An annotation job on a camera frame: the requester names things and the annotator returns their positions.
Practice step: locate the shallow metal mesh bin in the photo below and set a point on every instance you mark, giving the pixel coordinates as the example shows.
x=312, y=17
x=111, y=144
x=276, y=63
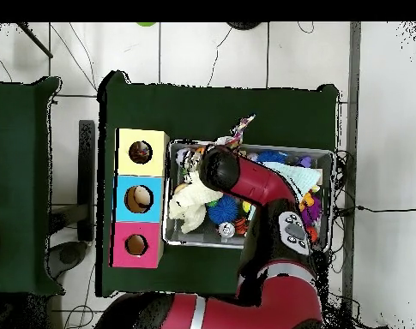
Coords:
x=190, y=240

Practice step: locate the wooden box with three holes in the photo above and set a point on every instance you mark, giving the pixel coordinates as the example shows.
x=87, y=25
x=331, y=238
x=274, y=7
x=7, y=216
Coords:
x=156, y=205

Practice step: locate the dark grey stand foot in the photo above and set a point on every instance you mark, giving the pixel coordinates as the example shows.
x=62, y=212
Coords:
x=68, y=255

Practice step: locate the dark green side table cloth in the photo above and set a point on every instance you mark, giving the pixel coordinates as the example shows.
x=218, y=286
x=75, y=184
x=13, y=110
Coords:
x=19, y=137

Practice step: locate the light blue knitted cloth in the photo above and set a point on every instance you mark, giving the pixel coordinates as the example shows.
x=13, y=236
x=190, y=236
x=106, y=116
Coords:
x=303, y=178

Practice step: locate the purple spiky ball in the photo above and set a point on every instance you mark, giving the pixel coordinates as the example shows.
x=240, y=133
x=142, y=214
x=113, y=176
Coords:
x=313, y=210

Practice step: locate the small blue spiky ball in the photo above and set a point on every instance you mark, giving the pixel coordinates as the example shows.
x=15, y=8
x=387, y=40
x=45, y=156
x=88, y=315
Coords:
x=223, y=209

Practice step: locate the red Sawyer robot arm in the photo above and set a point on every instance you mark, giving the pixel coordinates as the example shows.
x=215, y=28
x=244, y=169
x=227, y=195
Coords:
x=283, y=298

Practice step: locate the colourful confetti paper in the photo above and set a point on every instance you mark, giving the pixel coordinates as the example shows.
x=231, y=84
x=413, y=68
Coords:
x=140, y=152
x=242, y=127

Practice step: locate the cream knitted cloth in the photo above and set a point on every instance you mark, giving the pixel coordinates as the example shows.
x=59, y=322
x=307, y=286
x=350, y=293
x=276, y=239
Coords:
x=190, y=202

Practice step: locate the orange plastic ball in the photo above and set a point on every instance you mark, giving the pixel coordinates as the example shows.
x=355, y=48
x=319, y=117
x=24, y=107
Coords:
x=313, y=234

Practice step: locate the large blue spiky ball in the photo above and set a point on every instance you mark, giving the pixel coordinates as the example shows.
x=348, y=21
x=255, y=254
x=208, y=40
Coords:
x=271, y=157

